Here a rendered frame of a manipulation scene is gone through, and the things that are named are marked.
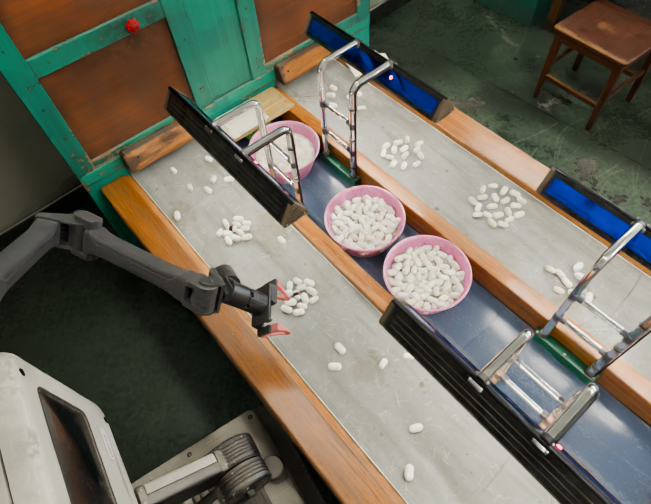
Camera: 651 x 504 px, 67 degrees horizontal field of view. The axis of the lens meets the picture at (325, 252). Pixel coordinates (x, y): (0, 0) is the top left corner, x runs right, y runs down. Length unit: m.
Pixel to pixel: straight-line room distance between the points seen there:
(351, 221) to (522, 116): 1.80
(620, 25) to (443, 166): 1.66
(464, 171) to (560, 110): 1.58
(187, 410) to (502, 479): 1.35
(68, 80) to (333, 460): 1.32
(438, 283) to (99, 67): 1.23
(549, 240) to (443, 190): 0.38
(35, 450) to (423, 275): 1.14
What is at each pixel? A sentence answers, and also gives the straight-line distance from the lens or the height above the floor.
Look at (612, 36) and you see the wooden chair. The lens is 3.13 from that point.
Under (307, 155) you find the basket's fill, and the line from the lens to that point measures 1.86.
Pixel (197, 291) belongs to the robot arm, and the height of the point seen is 1.11.
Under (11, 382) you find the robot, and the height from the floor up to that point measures 1.44.
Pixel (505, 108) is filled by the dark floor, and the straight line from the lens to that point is 3.24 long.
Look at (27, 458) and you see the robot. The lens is 0.75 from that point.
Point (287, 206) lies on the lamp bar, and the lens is 1.23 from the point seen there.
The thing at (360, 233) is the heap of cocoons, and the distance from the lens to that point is 1.62.
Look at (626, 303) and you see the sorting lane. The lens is 1.67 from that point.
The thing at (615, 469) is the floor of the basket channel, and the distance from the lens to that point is 1.55.
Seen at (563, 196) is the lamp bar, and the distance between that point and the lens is 1.37.
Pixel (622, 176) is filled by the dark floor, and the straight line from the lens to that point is 3.07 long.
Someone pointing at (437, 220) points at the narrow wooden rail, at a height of 0.76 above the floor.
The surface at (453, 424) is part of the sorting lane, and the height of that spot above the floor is 0.74.
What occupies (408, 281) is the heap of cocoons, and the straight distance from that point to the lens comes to 1.52.
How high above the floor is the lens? 2.06
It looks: 57 degrees down
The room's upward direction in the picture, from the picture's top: 6 degrees counter-clockwise
